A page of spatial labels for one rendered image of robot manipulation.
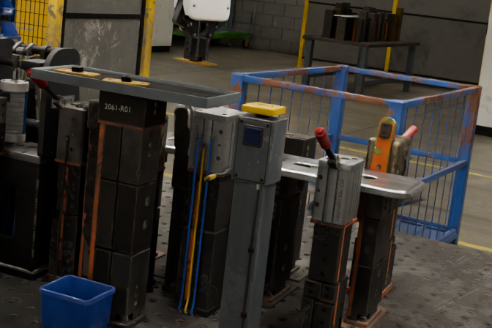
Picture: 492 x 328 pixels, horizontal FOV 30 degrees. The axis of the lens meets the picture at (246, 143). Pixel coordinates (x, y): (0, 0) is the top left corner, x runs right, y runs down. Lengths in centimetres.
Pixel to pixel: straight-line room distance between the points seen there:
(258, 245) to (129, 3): 414
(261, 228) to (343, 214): 18
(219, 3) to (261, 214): 38
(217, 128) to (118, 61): 389
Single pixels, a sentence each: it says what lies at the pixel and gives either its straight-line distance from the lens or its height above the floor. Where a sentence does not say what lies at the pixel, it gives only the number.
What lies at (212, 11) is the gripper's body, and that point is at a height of 131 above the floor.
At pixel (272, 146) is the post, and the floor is 110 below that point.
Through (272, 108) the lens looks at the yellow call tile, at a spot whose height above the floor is 116.
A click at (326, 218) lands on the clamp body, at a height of 95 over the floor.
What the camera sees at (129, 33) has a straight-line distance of 569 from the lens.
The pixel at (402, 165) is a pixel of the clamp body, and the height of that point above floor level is 100.
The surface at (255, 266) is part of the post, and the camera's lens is 162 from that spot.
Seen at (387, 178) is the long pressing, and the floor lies 100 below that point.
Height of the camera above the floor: 138
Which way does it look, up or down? 10 degrees down
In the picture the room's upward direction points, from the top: 6 degrees clockwise
